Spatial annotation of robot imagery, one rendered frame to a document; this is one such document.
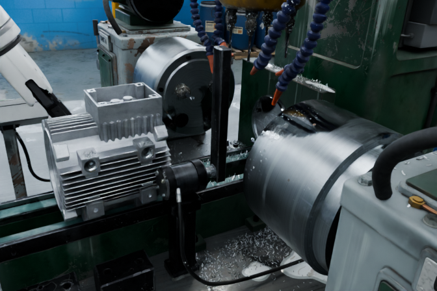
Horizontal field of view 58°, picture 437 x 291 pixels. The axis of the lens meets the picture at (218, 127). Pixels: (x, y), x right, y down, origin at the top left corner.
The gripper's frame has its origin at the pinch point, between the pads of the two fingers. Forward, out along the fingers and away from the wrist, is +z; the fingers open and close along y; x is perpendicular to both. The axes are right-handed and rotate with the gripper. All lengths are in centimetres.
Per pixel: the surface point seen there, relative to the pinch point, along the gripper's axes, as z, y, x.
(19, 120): 1.7, -14.4, -8.8
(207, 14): 180, -448, 207
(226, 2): -1.6, 6.8, 38.1
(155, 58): 11.8, -22.9, 26.1
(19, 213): 10.9, 2.8, -17.8
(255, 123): 32.1, 0.0, 34.9
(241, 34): 215, -401, 223
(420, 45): 26, 22, 70
